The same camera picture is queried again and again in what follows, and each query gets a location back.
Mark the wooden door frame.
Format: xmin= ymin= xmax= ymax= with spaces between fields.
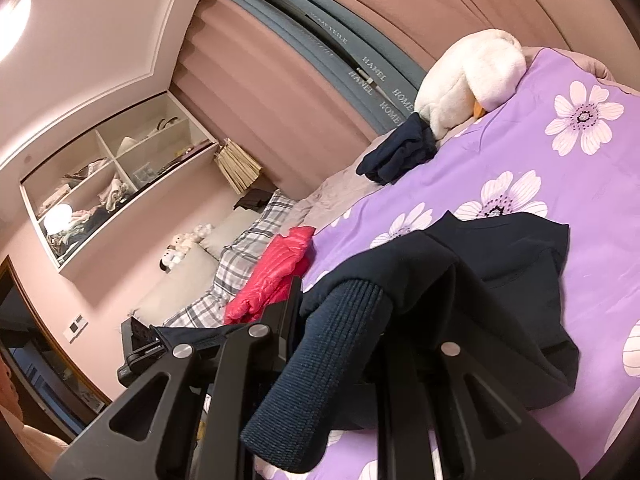
xmin=0 ymin=254 xmax=112 ymax=442

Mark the stack of yellowed books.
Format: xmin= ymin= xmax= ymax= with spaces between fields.
xmin=214 ymin=138 xmax=265 ymax=195

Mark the folded navy garment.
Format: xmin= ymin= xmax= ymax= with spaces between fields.
xmin=356 ymin=112 xmax=439 ymax=186

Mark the dark navy zip jacket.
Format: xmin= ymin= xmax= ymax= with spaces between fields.
xmin=149 ymin=211 xmax=582 ymax=476

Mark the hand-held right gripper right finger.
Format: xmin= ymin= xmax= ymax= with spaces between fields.
xmin=375 ymin=340 xmax=582 ymax=480

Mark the small dark bag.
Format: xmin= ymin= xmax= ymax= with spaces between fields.
xmin=233 ymin=188 xmax=274 ymax=211

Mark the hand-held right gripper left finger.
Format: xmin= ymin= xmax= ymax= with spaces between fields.
xmin=50 ymin=276 xmax=306 ymax=480

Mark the white spotted plush dog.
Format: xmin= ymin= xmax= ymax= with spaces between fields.
xmin=158 ymin=234 xmax=194 ymax=272

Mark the round ceiling light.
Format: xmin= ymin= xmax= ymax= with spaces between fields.
xmin=0 ymin=0 xmax=32 ymax=62

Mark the purple floral bedsheet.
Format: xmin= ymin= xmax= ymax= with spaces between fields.
xmin=254 ymin=47 xmax=640 ymax=480

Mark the blue-grey printed curtain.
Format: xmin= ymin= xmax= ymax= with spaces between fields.
xmin=206 ymin=0 xmax=427 ymax=130

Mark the white wall switch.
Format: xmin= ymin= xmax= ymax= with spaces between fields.
xmin=66 ymin=313 xmax=89 ymax=344

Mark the beige pillow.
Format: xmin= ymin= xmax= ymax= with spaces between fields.
xmin=199 ymin=207 xmax=262 ymax=261
xmin=134 ymin=246 xmax=222 ymax=327

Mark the red puffer jacket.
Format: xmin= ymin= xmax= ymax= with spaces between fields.
xmin=223 ymin=226 xmax=317 ymax=325

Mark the white hat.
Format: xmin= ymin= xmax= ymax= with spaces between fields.
xmin=116 ymin=135 xmax=151 ymax=157

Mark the white wall shelf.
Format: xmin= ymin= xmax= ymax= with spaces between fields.
xmin=19 ymin=90 xmax=220 ymax=275

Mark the white plush goose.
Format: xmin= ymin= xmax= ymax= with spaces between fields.
xmin=413 ymin=29 xmax=528 ymax=140

